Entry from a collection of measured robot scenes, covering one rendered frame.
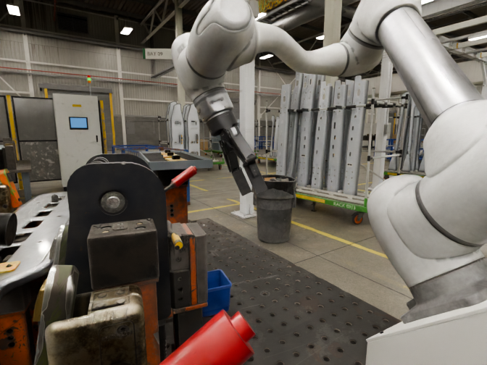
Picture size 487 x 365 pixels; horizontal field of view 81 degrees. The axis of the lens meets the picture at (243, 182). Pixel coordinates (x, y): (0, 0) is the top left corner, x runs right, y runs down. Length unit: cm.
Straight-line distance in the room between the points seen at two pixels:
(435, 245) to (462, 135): 20
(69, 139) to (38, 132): 99
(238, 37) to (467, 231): 52
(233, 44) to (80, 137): 655
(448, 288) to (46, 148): 768
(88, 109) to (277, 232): 513
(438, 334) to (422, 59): 54
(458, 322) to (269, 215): 271
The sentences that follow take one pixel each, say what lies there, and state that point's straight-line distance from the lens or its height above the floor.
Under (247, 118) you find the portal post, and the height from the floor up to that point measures 143.
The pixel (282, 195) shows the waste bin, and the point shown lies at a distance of 310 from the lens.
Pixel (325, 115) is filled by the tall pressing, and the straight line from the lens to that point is 485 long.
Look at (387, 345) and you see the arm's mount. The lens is 69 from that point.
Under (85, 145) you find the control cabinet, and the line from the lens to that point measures 706.
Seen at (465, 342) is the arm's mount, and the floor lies 91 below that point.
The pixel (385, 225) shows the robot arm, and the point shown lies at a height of 103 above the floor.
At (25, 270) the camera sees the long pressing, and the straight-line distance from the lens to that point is 61.
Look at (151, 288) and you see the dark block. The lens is 37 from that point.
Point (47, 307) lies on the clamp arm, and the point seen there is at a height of 108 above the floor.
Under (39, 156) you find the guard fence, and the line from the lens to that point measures 786.
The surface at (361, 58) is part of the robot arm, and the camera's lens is 104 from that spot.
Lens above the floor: 122
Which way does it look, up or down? 10 degrees down
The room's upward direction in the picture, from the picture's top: straight up
